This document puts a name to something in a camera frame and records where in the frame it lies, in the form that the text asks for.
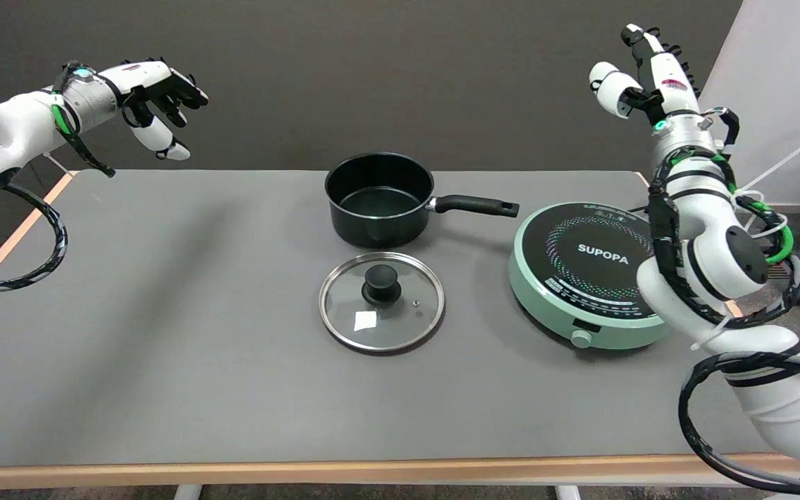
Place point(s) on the green black induction cooker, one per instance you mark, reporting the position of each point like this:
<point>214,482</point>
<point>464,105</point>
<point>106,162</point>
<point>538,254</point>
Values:
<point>580,278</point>

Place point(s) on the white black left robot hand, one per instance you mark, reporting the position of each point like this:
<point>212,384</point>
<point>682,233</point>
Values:
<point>144,82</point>

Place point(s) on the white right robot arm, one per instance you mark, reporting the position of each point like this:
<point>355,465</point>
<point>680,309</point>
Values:
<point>712,229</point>

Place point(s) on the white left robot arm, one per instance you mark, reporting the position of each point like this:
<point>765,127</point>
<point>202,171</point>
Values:
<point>21,125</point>

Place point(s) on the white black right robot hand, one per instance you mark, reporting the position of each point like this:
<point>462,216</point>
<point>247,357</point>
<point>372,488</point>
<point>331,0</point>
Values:
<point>664,73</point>

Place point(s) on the grey floor vent grille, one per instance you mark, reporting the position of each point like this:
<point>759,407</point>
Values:
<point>778,271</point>

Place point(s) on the white table leg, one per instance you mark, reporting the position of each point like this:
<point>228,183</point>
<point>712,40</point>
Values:
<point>187,492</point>
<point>568,492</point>

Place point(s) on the glass lid with black knob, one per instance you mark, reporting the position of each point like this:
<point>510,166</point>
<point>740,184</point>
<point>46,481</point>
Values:
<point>381,303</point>

